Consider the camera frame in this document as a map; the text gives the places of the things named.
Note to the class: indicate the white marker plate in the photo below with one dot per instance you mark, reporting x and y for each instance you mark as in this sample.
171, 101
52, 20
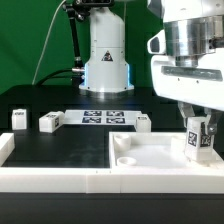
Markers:
100, 117

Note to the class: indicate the white U-shaped fence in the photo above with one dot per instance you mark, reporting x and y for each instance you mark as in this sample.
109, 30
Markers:
205, 179

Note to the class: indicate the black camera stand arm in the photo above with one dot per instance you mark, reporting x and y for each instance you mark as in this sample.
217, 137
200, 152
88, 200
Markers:
76, 13

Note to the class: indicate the white square tabletop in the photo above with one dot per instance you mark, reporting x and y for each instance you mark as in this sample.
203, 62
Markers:
157, 150

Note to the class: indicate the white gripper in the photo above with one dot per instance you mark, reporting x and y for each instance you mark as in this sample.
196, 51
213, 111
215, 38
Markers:
202, 86

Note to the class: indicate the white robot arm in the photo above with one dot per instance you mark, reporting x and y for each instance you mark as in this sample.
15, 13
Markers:
177, 46

